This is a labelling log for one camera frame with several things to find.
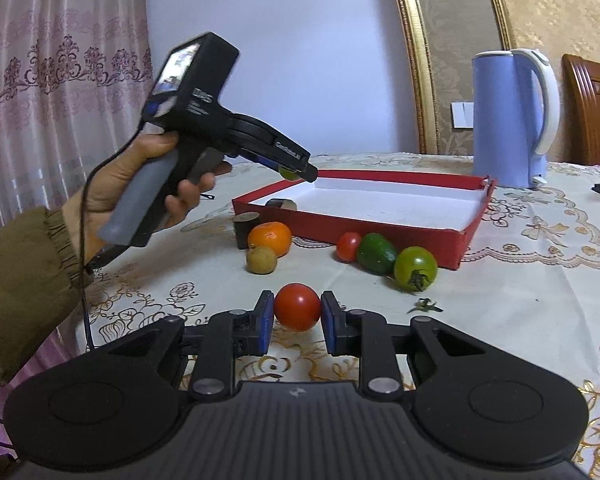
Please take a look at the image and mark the large red tomato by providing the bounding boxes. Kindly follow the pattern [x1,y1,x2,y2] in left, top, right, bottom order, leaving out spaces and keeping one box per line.
[273,283,323,332]

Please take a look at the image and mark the white wall switch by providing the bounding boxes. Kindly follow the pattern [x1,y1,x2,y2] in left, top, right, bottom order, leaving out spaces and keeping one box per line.
[451,101,476,130]

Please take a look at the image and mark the orange mandarin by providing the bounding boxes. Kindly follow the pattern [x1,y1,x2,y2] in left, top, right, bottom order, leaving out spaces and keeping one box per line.
[247,221,293,258]

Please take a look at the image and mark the pink floral curtain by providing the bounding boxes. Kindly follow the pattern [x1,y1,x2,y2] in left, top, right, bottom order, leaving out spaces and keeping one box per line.
[0,0,153,241]

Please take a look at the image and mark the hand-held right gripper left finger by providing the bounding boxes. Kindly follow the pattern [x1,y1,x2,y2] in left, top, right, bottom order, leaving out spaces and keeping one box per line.
[107,290,276,402]

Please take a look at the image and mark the cream floral tablecloth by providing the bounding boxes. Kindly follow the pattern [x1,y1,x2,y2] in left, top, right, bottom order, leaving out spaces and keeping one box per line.
[75,152,600,480]

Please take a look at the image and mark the gold ornate frame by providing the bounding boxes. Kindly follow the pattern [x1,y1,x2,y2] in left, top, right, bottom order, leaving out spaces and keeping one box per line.
[384,0,518,157]

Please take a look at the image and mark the round brown fruit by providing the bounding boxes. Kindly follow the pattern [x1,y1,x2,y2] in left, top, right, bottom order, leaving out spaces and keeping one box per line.
[245,245,279,275]

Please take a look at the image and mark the small red tomato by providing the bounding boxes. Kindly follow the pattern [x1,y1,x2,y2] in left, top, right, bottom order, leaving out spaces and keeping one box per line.
[336,231,363,263]

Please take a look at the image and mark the green oval fruit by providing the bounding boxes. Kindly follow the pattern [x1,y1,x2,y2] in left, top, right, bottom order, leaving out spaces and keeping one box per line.
[356,233,399,276]

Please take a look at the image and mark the brown wooden chair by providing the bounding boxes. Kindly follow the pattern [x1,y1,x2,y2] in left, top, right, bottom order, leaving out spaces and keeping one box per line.
[561,53,600,168]

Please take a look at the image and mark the person's left forearm olive sleeve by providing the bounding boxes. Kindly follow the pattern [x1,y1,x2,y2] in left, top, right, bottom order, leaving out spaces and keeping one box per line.
[0,206,95,403]

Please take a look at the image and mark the blue electric kettle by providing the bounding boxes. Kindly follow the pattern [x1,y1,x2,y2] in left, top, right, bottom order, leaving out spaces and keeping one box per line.
[471,48,561,190]

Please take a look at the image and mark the large green tomato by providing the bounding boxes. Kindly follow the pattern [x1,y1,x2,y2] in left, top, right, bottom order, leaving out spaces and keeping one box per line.
[393,246,439,292]

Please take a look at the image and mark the dark cylinder piece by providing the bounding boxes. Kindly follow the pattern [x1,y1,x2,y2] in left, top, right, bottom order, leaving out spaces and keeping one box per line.
[234,211,261,251]

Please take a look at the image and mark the green tomato stem piece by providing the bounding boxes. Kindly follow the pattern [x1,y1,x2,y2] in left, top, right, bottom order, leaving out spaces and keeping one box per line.
[406,298,443,315]

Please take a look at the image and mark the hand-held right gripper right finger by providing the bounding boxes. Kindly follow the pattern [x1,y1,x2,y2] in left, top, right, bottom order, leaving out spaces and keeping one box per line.
[321,290,491,402]

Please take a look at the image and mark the person's left hand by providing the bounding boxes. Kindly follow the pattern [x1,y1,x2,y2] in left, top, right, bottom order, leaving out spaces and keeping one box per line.
[62,131,233,241]

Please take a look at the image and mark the red cardboard box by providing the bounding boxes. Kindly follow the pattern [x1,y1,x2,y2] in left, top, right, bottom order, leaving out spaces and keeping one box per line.
[231,169,497,272]

